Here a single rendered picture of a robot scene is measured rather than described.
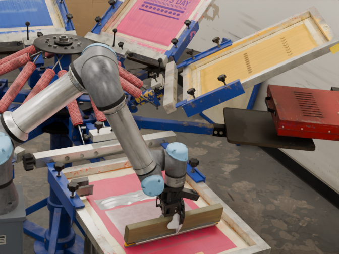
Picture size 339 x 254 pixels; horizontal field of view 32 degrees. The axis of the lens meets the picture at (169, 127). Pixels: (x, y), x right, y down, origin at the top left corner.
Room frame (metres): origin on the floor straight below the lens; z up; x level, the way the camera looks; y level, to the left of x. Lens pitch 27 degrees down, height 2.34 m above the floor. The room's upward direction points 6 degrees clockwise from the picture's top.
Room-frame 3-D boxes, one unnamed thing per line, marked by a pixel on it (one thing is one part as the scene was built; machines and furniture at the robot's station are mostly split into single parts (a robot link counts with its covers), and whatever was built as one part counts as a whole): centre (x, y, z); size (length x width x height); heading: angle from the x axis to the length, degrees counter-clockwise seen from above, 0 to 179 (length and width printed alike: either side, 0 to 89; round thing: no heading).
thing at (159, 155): (1.78, 0.06, 1.29); 0.11 x 0.11 x 0.08; 10
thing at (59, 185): (2.02, 0.39, 0.97); 0.30 x 0.05 x 0.07; 32
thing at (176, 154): (1.81, -0.03, 1.30); 0.09 x 0.08 x 0.11; 100
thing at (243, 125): (2.88, -0.09, 0.91); 1.34 x 0.40 x 0.08; 92
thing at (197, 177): (2.31, -0.08, 0.97); 0.30 x 0.05 x 0.07; 32
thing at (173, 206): (1.81, -0.04, 1.14); 0.09 x 0.08 x 0.12; 122
